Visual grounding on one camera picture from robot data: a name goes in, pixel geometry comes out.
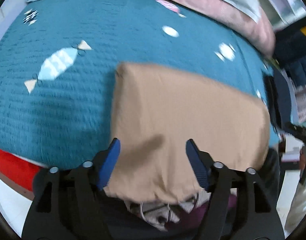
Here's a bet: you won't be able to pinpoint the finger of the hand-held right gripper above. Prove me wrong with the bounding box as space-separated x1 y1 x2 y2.
281 121 306 147

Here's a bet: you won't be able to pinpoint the purple cloth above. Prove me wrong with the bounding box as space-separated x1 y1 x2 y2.
165 195 237 233

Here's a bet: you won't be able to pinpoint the tan button-up jacket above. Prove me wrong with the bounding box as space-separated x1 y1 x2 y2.
103 61 271 205

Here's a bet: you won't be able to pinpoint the lime green cloth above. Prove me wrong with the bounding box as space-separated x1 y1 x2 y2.
267 56 281 69

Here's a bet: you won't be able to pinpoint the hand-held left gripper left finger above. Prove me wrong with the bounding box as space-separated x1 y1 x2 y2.
22 137 121 240

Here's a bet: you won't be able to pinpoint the folded navy clothes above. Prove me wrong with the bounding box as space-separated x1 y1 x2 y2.
264 69 294 133

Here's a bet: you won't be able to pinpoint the pink patterned cloth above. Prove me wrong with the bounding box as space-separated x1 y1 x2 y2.
292 85 306 123

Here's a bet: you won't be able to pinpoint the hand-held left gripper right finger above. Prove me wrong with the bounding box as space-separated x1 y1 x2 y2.
185 139 286 240

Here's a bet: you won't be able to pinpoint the navy and yellow puffer jacket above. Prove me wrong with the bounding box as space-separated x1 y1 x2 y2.
273 17 306 85

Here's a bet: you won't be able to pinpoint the teal candy-print bed sheet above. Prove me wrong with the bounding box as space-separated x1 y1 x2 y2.
0 0 280 170

